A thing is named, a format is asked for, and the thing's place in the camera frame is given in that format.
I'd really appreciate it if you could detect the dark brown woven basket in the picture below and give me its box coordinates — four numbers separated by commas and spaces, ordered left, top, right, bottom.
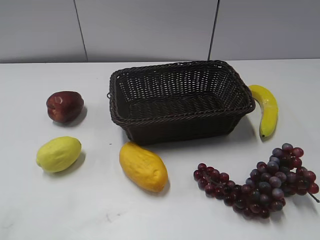
108, 60, 256, 146

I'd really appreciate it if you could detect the purple grape bunch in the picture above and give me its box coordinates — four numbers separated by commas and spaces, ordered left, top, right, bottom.
193, 143, 320, 219

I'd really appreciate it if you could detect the orange-yellow mango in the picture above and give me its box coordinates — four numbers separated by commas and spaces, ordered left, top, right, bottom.
119, 142, 169, 193

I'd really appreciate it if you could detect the red apple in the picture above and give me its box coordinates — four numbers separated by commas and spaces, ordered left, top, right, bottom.
46, 91, 84, 124

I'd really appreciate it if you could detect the yellow lemon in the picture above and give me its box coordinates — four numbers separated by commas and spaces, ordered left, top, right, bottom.
36, 136, 82, 173

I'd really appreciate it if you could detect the yellow banana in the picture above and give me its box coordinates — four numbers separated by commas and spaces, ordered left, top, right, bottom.
249, 85, 279, 139

